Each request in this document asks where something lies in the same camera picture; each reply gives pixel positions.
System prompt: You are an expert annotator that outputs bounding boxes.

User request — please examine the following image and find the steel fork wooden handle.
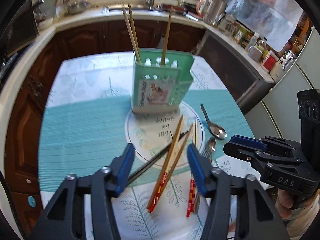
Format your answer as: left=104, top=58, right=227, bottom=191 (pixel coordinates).
left=194, top=149, right=212, bottom=214

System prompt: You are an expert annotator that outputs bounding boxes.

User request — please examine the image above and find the pale chopstick checkered end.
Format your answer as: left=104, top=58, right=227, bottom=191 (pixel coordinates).
left=188, top=120, right=198, bottom=214
left=186, top=121, right=197, bottom=218

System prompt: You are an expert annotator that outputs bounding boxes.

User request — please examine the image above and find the large steel soup spoon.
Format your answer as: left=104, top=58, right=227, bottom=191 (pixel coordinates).
left=199, top=103, right=228, bottom=140

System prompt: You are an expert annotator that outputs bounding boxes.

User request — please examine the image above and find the black chopstick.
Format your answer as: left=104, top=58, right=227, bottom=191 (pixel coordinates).
left=127, top=129, right=189, bottom=186

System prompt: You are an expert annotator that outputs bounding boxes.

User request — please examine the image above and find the green plastic utensil holder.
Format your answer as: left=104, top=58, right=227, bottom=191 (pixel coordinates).
left=131, top=48, right=194, bottom=114

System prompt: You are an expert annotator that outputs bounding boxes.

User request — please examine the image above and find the pale bamboo chopstick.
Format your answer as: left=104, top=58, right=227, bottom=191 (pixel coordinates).
left=128, top=4, right=140, bottom=57
left=122, top=7, right=140, bottom=62

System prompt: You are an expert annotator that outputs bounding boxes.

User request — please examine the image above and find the wooden chopstick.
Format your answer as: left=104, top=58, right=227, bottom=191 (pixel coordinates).
left=161, top=10, right=172, bottom=66

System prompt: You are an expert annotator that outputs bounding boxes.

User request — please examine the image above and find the small steel spoon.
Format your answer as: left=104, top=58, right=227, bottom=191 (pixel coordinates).
left=205, top=137, right=216, bottom=162

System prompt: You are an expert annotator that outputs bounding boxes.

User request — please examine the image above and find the white sleeve forearm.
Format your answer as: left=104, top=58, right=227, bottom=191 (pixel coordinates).
left=287, top=196, right=319, bottom=239

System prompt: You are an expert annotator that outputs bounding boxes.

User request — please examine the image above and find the right hand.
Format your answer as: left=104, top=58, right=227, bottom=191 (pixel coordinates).
left=275, top=189, right=313, bottom=221

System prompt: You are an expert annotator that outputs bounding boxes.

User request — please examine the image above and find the patterned teal tablecloth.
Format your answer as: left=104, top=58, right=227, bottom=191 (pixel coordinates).
left=38, top=52, right=253, bottom=239

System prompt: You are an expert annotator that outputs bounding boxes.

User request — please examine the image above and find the steel oven cabinet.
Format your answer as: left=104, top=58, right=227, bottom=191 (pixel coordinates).
left=196, top=29, right=276, bottom=114

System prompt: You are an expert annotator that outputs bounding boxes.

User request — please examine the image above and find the red white canister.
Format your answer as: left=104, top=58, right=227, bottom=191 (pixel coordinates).
left=260, top=50, right=279, bottom=73

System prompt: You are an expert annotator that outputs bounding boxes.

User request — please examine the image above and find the white thermos jug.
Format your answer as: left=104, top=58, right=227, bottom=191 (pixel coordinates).
left=270, top=50, right=296, bottom=83

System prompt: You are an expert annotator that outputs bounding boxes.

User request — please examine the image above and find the white mug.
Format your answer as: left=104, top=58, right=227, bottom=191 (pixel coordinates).
left=248, top=46, right=263, bottom=62

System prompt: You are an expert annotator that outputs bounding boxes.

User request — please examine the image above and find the glass pitcher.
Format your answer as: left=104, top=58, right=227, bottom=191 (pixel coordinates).
left=217, top=13, right=236, bottom=33

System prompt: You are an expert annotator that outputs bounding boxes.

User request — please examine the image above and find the steel electric kettle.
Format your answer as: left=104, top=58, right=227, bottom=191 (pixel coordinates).
left=196, top=0, right=227, bottom=25

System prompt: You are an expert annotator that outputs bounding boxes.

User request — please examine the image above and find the red frying pan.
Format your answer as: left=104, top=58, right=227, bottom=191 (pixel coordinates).
left=161, top=4, right=185, bottom=14

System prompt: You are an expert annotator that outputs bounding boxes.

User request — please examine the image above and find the small steel pot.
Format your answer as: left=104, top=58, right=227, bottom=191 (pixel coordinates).
left=67, top=1, right=91, bottom=15

